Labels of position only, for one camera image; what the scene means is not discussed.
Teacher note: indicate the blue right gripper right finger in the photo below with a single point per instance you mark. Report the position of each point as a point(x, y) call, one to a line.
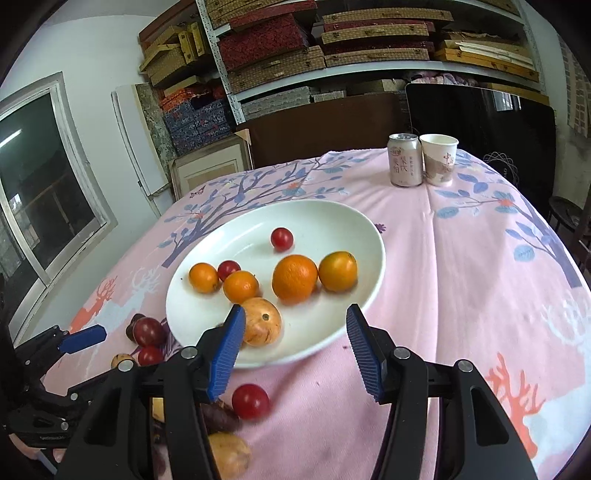
point(368, 354)

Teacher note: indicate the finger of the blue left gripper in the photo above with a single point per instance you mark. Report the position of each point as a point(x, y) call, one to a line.
point(83, 339)

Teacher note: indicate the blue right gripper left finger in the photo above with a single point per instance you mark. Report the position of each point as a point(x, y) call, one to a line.
point(222, 347)

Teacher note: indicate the small pale yellow fruit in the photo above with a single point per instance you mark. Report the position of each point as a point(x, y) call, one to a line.
point(118, 358)

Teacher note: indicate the orange-yellow passion fruit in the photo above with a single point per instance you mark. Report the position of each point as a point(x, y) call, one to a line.
point(262, 322)

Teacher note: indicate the red cherry tomato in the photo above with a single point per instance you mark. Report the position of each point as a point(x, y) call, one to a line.
point(150, 355)
point(226, 268)
point(281, 239)
point(250, 402)

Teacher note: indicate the small orange tomato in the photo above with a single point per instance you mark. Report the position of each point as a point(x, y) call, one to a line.
point(203, 278)

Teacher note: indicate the smooth orange tomato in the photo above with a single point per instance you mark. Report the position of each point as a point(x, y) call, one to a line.
point(338, 272)

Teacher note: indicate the large textured orange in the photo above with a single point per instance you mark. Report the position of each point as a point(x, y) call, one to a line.
point(294, 279)

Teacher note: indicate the pale yellow round fruit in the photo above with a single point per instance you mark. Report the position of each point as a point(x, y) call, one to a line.
point(231, 454)

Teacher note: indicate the red plum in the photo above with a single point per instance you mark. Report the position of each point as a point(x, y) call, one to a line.
point(148, 331)

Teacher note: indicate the white oval plate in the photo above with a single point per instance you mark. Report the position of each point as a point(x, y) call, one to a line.
point(312, 259)

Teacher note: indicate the framed picture leaning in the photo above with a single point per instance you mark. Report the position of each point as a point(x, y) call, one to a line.
point(229, 155)

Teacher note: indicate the pink drink can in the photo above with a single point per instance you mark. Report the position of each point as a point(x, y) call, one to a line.
point(405, 160)

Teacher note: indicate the white paper cup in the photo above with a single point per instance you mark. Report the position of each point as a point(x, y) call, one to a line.
point(439, 153)

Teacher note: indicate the dark wooden chair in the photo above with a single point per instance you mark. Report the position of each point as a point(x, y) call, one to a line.
point(576, 220)

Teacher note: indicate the metal storage shelf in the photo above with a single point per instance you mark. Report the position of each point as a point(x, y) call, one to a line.
point(261, 48)

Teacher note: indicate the window with grey frame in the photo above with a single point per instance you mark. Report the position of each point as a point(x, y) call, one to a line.
point(52, 208)

